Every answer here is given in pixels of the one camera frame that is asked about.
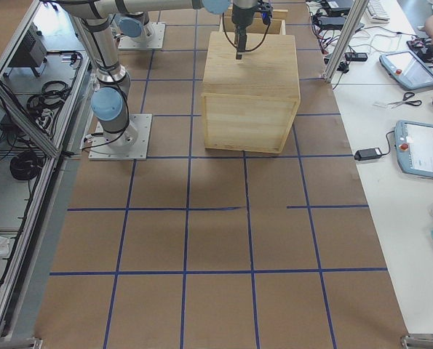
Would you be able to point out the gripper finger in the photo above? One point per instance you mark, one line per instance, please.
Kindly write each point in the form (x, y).
(240, 40)

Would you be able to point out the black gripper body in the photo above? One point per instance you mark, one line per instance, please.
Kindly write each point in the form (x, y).
(242, 16)

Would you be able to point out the wooden drawer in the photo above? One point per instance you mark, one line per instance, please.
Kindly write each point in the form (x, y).
(277, 23)

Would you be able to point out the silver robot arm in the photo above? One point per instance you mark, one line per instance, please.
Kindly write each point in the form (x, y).
(136, 25)
(94, 15)

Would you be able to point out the light wooden drawer cabinet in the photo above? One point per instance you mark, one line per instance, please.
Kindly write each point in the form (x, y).
(250, 104)

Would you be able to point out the far teach pendant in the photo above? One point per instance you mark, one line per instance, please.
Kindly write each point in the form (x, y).
(407, 70)

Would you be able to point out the teach pendant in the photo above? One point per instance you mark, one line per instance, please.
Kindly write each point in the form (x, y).
(407, 70)
(414, 147)

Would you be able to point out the black power adapter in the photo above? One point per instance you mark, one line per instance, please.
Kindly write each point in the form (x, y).
(368, 154)

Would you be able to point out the black scissors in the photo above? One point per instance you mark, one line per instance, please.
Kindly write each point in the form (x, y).
(407, 99)

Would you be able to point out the near teach pendant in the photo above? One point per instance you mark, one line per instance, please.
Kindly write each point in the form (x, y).
(414, 147)

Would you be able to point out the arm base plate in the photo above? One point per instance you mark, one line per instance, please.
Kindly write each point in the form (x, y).
(133, 144)
(155, 42)

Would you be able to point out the aluminium frame post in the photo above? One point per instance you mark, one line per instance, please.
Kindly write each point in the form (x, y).
(355, 14)

